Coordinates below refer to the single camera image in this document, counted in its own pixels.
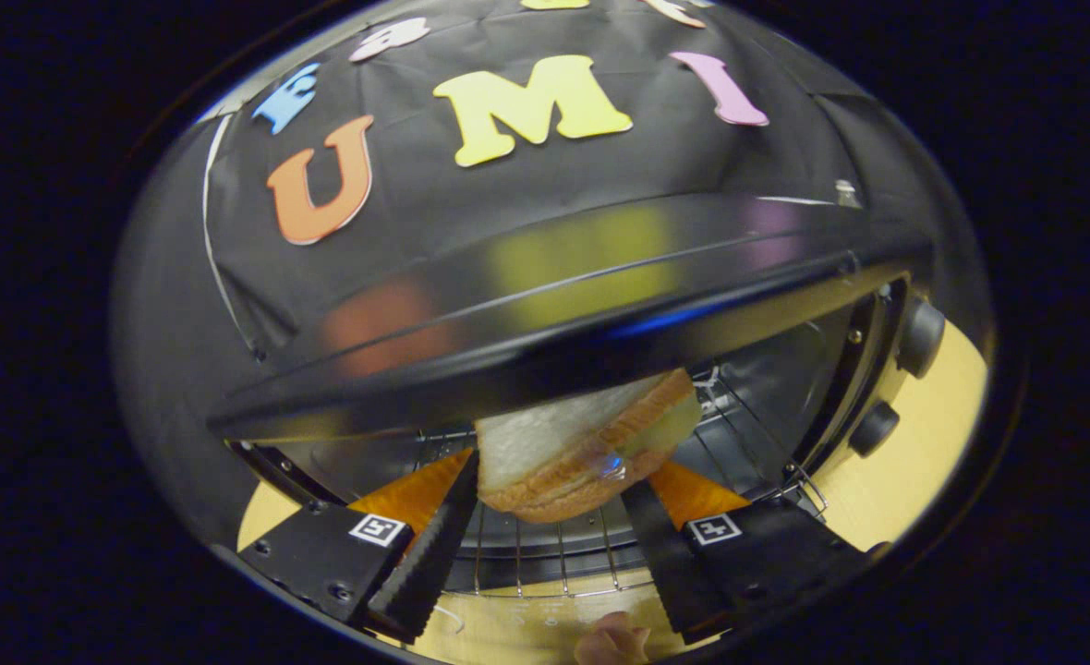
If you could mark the toy sandwich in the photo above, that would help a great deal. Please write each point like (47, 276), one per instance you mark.
(563, 453)

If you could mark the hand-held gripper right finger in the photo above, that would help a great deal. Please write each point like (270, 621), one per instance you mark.
(660, 545)

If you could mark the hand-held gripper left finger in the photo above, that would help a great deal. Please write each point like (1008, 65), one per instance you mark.
(434, 545)

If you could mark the black toaster oven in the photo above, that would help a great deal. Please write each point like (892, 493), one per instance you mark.
(554, 305)

